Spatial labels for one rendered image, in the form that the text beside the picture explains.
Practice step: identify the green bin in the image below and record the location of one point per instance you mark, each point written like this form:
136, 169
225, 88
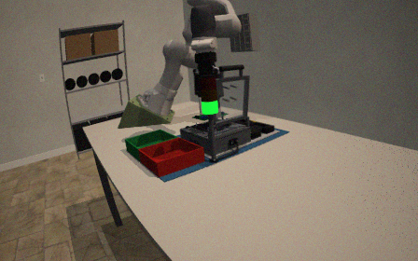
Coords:
147, 139

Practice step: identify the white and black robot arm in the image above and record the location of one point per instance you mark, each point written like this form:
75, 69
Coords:
208, 22

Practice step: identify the red open-top bin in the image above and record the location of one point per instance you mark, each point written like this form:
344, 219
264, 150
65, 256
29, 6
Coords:
171, 156

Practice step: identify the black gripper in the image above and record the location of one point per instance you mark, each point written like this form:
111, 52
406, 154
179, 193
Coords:
207, 68

